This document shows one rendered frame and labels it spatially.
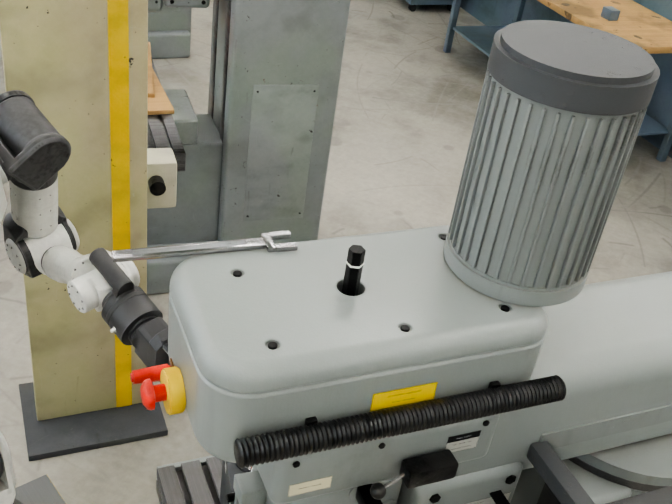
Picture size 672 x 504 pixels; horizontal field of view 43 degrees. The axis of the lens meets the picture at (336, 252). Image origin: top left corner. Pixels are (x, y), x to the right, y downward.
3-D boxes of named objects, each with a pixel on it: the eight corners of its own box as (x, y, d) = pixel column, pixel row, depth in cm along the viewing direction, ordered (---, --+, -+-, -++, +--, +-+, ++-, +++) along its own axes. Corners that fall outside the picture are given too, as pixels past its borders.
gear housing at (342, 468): (272, 513, 111) (279, 461, 105) (221, 387, 129) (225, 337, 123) (491, 461, 123) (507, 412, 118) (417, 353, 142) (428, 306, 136)
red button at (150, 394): (144, 418, 107) (144, 395, 105) (138, 396, 110) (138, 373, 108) (170, 413, 108) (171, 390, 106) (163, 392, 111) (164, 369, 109)
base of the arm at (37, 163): (-22, 151, 162) (-42, 113, 153) (38, 118, 167) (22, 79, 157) (19, 203, 157) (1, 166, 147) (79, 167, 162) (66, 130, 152)
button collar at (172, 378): (169, 425, 108) (170, 390, 105) (159, 393, 112) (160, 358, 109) (185, 422, 109) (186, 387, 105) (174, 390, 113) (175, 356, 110)
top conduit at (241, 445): (240, 475, 97) (242, 454, 95) (230, 449, 100) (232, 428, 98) (563, 405, 114) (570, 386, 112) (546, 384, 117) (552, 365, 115)
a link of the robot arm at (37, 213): (-5, 244, 178) (-12, 170, 161) (52, 220, 185) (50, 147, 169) (24, 281, 174) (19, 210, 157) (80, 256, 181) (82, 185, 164)
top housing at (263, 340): (205, 481, 101) (211, 382, 92) (158, 342, 121) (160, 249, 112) (534, 411, 119) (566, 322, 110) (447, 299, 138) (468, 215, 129)
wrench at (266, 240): (114, 267, 107) (114, 262, 107) (109, 250, 110) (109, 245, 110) (297, 250, 116) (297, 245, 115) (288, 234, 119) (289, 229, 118)
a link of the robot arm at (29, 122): (-8, 157, 163) (-13, 104, 153) (35, 142, 168) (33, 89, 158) (23, 197, 159) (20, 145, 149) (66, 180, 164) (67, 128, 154)
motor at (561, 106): (488, 318, 108) (555, 84, 91) (419, 233, 123) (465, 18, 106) (613, 297, 116) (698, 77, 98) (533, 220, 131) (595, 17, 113)
